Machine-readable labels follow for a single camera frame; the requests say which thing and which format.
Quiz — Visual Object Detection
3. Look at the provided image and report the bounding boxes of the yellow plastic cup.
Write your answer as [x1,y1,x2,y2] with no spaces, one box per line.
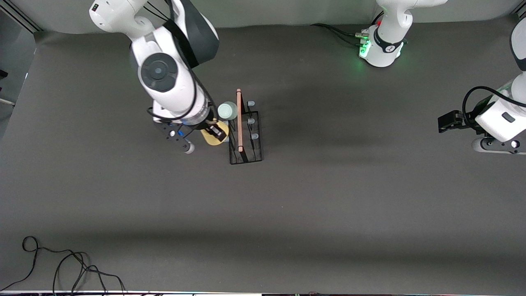
[201,121,229,147]

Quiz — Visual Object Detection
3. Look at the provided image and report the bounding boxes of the black wire cup rack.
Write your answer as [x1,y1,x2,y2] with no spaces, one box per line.
[222,88,263,165]

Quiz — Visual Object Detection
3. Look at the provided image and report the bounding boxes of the pale green plastic cup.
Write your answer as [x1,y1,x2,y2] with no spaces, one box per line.
[217,102,238,121]

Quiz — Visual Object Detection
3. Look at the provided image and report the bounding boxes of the black right arm base cables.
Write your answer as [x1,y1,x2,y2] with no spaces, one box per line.
[142,1,171,23]

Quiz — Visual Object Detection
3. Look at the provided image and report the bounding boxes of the black arm base cables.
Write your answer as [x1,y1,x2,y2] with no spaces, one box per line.
[310,10,370,46]
[142,1,171,23]

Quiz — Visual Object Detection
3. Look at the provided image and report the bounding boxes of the black left arm base cables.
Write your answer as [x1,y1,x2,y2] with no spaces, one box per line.
[310,10,370,46]

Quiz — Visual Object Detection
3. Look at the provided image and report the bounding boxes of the loose black cable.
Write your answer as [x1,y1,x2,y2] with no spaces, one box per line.
[0,236,126,295]

